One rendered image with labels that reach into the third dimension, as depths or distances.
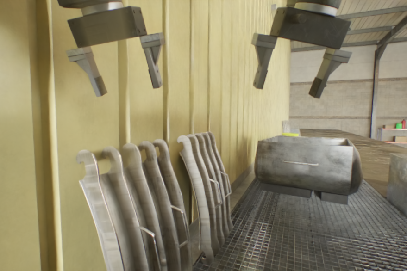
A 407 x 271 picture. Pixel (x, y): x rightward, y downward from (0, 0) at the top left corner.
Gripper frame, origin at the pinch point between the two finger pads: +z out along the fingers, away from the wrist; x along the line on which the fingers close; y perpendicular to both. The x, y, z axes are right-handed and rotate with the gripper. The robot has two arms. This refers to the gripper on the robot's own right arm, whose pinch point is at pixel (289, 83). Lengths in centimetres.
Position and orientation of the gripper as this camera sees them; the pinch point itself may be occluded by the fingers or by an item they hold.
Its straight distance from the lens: 51.6
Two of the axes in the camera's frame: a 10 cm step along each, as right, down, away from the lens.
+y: 0.9, 4.7, -8.8
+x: 9.8, 1.1, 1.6
